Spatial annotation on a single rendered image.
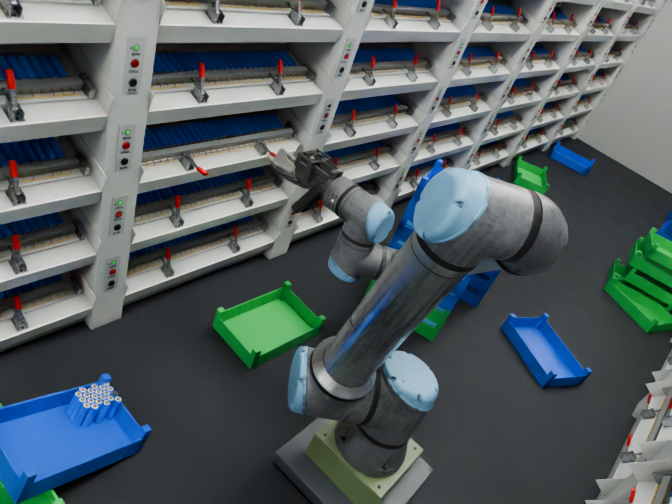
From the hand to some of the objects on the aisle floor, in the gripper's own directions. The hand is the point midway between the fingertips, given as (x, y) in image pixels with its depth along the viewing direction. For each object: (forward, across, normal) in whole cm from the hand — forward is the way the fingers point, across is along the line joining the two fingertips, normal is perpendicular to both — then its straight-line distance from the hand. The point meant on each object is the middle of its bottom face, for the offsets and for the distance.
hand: (278, 158), depth 144 cm
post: (+27, -35, +59) cm, 74 cm away
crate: (-9, -6, +60) cm, 61 cm away
